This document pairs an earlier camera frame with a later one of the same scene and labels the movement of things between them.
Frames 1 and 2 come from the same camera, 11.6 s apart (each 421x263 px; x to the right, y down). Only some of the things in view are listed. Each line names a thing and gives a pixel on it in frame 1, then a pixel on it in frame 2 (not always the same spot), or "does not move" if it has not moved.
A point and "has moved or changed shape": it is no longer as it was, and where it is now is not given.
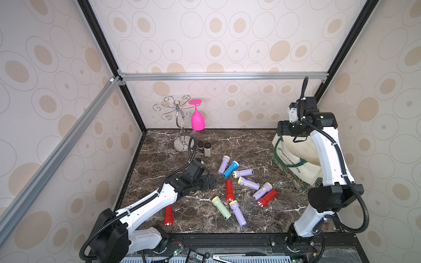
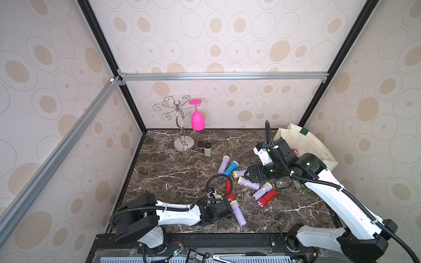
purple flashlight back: x=226 y=160 does not move
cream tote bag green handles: x=299 y=159 has moved or changed shape
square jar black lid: x=207 y=149 does not move
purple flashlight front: x=234 y=205 does not move
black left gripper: x=208 y=183 to x=226 y=217
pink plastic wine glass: x=198 y=122 does not move
